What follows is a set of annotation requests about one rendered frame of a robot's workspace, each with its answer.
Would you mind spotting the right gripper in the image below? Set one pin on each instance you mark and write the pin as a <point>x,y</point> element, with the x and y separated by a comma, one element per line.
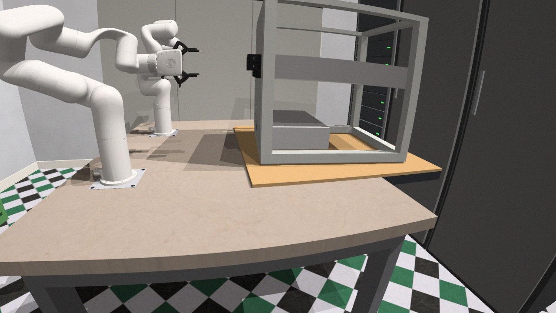
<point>170,62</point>

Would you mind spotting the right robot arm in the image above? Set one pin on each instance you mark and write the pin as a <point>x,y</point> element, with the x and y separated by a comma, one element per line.
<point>44,26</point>

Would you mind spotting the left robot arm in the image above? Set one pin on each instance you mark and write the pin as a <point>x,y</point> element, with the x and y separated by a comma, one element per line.
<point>164,31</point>

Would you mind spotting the flat orange board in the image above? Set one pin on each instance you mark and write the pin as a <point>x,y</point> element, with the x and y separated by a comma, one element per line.
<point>284,174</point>

